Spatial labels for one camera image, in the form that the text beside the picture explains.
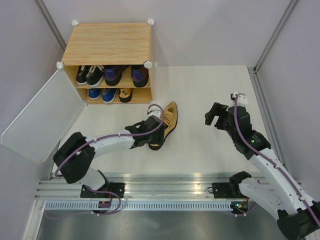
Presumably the gold loafer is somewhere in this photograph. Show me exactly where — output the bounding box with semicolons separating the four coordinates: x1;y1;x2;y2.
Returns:
118;88;133;103
148;101;178;151

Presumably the blue canvas sneaker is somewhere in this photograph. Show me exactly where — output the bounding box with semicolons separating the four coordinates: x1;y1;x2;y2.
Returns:
102;88;117;104
88;88;101;100

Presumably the purple loafer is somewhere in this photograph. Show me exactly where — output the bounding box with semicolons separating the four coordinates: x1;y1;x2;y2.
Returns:
103;65;129;87
131;65;149;88

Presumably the black canvas sneaker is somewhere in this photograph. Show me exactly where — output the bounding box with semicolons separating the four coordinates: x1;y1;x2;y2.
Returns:
86;65;104;88
76;65;91;86

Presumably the frosted white cabinet door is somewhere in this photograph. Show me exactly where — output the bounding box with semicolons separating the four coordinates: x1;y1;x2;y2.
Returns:
0;70;83;165

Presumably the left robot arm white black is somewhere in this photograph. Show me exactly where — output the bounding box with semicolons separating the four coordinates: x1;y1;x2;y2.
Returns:
53;115;165;198

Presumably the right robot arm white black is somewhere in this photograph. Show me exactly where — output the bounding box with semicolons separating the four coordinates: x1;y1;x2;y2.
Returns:
204;102;320;240

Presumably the wooden shoe cabinet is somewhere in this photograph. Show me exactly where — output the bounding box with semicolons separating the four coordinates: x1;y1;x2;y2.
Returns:
56;19;155;104

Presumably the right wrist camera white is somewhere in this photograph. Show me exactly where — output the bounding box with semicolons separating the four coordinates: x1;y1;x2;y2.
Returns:
230;92;248;107

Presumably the aluminium mounting rail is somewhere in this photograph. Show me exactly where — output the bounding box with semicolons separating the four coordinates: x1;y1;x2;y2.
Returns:
34;172;235;201

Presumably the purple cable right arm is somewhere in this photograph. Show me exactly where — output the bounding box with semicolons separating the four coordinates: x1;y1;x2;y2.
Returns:
233;93;320;226

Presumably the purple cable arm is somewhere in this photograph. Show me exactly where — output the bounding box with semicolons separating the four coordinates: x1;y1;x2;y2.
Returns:
44;104;166;221
233;93;320;226

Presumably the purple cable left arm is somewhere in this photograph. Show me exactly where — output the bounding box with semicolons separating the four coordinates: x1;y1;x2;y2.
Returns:
44;104;166;221

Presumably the white slotted cable duct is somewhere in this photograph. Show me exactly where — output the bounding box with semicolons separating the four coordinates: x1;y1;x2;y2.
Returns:
45;200;233;212

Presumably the right aluminium frame post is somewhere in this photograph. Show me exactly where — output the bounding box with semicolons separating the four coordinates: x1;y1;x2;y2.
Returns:
250;0;300;75

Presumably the aluminium frame post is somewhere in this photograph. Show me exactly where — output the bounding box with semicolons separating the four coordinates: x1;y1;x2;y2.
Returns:
33;0;67;51
250;0;300;75

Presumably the left aluminium frame post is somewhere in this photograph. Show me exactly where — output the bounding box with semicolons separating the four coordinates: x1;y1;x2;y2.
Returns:
33;0;67;51

